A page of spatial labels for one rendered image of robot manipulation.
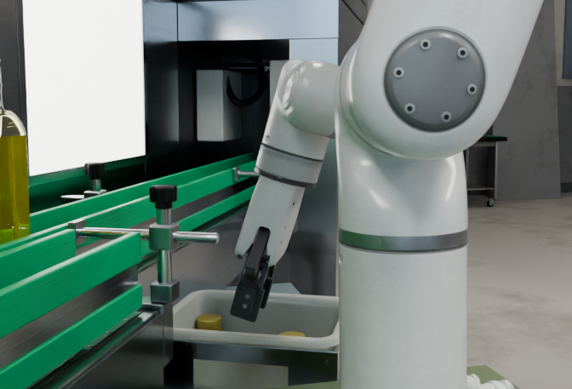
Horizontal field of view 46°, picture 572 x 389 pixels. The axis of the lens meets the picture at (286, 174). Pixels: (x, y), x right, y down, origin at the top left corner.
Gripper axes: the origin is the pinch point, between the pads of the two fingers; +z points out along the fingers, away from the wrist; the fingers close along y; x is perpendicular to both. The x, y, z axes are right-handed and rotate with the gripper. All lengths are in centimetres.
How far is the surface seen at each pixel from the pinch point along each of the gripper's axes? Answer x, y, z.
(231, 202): -16, -53, 0
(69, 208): -26.9, -3.9, -2.5
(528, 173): 168, -727, 1
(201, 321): -6.3, -5.5, 7.1
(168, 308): -7.1, 9.7, 0.9
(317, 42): -11, -74, -36
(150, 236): -10.8, 10.5, -6.4
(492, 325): 84, -262, 63
